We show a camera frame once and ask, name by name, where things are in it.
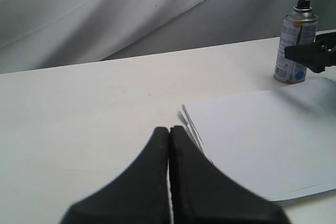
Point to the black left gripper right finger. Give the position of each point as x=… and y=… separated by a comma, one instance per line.
x=201, y=193

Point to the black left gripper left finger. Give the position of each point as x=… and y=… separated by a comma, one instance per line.
x=138, y=195

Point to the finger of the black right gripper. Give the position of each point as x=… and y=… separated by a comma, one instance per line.
x=316, y=55

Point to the silver spray can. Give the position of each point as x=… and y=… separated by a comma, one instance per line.
x=299, y=29

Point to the white paper stack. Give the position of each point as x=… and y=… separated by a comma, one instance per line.
x=279, y=143

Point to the white backdrop cloth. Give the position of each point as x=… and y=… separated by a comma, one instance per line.
x=39, y=34

